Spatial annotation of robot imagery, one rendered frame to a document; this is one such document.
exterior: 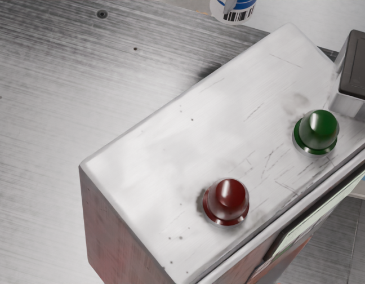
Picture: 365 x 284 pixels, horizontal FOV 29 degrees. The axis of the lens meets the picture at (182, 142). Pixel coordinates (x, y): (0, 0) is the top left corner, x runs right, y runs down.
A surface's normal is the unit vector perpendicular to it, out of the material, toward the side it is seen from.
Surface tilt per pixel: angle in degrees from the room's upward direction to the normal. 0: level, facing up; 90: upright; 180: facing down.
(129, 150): 0
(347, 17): 0
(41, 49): 0
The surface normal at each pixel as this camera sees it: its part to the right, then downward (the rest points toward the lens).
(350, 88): 0.09, -0.43
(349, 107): -0.26, 0.86
